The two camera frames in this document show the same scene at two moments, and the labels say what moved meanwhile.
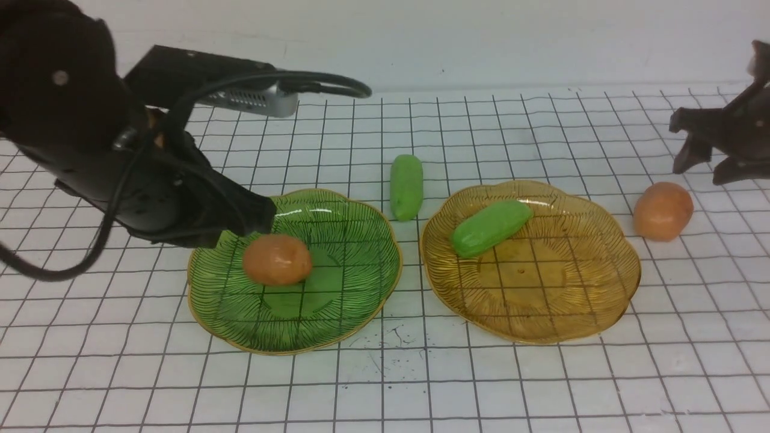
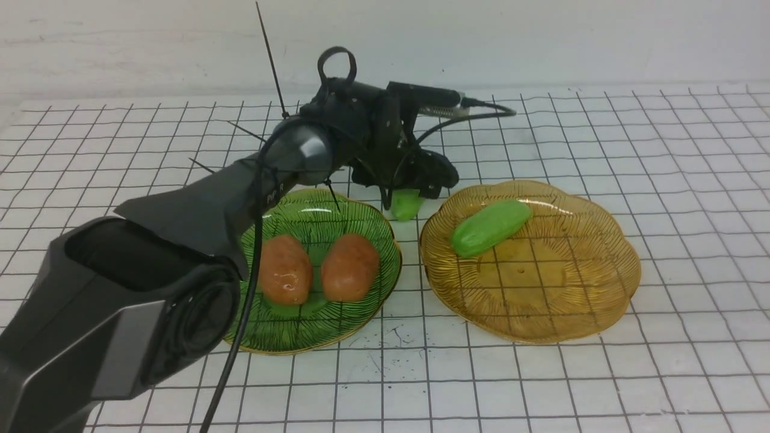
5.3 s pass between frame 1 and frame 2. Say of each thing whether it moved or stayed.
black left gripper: moved
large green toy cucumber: stayed
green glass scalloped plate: stayed
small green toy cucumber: stayed
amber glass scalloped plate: stayed
